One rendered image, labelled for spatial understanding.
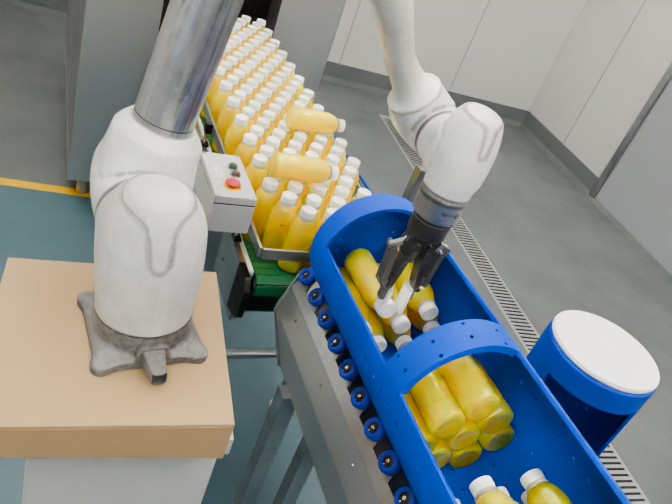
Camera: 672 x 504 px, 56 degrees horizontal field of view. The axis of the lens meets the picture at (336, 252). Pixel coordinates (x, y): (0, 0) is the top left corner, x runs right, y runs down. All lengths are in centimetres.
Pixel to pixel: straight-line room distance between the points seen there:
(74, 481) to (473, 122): 87
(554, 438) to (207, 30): 89
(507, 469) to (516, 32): 550
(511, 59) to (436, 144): 547
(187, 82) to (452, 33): 526
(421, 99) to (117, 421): 72
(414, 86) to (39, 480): 90
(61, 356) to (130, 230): 25
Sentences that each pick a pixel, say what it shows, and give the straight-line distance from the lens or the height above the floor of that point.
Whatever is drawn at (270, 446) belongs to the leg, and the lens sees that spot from 185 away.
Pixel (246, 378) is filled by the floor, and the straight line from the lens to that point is 259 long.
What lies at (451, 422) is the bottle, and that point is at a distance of 113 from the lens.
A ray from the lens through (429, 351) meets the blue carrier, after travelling 109.
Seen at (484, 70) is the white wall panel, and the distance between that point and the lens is 647.
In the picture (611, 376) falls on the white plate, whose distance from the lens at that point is 162.
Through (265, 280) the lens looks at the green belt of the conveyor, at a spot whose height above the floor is 89.
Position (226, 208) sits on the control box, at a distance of 148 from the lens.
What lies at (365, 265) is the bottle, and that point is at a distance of 135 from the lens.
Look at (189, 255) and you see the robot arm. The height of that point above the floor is 128.
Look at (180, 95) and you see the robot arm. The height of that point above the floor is 143.
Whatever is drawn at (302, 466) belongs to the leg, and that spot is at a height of 32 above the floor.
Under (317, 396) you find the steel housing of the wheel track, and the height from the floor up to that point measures 86.
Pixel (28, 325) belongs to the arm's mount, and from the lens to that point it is 112.
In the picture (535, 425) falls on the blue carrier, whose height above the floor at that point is 109.
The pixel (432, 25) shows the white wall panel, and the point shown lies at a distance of 609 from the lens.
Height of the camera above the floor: 184
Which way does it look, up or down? 32 degrees down
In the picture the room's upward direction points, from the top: 22 degrees clockwise
